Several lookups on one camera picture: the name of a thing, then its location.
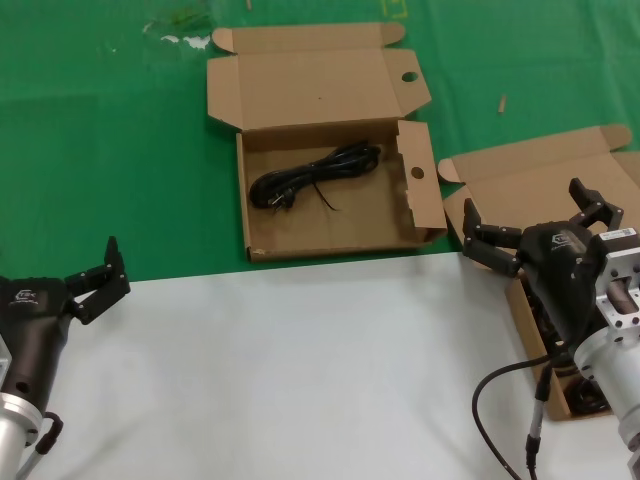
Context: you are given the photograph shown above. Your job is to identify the open cardboard box with cables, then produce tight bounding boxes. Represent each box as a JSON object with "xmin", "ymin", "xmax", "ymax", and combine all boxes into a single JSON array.
[{"xmin": 437, "ymin": 124, "xmax": 640, "ymax": 421}]

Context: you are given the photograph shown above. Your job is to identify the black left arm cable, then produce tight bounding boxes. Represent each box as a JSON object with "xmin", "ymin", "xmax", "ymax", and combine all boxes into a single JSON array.
[{"xmin": 9, "ymin": 409, "xmax": 65, "ymax": 480}]

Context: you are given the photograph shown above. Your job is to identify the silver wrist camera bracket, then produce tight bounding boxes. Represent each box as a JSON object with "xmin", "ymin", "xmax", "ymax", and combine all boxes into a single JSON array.
[{"xmin": 593, "ymin": 225, "xmax": 640, "ymax": 334}]

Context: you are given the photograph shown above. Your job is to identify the green table cloth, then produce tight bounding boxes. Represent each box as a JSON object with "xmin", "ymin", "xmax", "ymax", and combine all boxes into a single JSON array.
[{"xmin": 0, "ymin": 0, "xmax": 640, "ymax": 281}]

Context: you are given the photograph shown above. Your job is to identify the black power cable bundle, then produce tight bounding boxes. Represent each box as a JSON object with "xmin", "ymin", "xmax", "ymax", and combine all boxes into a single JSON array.
[
  {"xmin": 248, "ymin": 141, "xmax": 384, "ymax": 212},
  {"xmin": 552, "ymin": 367, "xmax": 616, "ymax": 416}
]

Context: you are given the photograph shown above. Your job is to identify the grey right arm connector cable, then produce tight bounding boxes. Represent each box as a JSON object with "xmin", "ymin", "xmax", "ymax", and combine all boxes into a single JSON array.
[{"xmin": 524, "ymin": 367, "xmax": 554, "ymax": 480}]

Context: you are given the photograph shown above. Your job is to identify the open cardboard box round holes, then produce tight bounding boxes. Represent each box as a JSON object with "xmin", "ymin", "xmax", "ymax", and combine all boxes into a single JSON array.
[{"xmin": 205, "ymin": 22, "xmax": 449, "ymax": 265}]

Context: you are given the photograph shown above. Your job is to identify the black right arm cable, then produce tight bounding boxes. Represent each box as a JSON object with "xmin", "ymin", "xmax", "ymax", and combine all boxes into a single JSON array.
[{"xmin": 472, "ymin": 355, "xmax": 576, "ymax": 480}]

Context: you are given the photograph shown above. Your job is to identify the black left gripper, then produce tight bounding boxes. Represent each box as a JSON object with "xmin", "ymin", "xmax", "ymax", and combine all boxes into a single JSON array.
[{"xmin": 0, "ymin": 235, "xmax": 132, "ymax": 404}]

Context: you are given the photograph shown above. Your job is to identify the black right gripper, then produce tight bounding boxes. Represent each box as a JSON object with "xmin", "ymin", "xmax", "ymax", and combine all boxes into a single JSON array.
[{"xmin": 461, "ymin": 176, "xmax": 624, "ymax": 347}]

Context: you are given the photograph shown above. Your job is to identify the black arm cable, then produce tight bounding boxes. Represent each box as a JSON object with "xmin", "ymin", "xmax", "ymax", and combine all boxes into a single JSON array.
[
  {"xmin": 472, "ymin": 355, "xmax": 576, "ymax": 480},
  {"xmin": 9, "ymin": 409, "xmax": 65, "ymax": 480}
]

